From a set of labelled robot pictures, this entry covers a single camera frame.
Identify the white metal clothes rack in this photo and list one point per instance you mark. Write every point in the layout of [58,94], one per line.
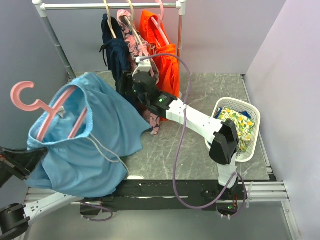
[74,27]

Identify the pink plastic hanger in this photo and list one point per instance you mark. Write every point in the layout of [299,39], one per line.
[39,104]

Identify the orange shorts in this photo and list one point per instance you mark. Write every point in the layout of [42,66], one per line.
[159,43]

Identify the aluminium frame rail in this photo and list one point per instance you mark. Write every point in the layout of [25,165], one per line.
[254,191]

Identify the light blue shorts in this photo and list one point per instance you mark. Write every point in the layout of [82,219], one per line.
[86,144]

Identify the lemon print shorts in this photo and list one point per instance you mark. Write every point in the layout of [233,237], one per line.
[244,125]

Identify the wooden hanger left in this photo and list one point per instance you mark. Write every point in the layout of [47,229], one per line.
[109,20]

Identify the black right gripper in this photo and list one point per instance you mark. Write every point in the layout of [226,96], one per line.
[126,78]

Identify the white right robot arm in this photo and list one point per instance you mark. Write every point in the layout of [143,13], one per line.
[222,135]

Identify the wooden hanger middle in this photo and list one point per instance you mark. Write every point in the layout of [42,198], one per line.
[132,18]

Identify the pink hanger with orange shorts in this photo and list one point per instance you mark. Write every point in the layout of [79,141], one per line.
[159,22]

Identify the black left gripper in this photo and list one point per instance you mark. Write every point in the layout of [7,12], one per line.
[21,163]

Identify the blue garment in basket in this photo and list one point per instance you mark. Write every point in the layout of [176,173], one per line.
[246,113]

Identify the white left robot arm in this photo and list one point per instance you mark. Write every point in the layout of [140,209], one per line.
[16,218]

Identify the navy blue shorts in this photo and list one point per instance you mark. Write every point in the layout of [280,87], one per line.
[115,53]

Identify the wooden hanger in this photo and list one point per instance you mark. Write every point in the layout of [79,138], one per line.
[109,20]
[132,18]

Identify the pink floral shorts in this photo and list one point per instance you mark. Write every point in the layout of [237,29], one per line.
[138,47]

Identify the white plastic laundry basket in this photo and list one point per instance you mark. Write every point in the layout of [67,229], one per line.
[241,106]

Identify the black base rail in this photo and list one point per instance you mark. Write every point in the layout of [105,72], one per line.
[136,195]

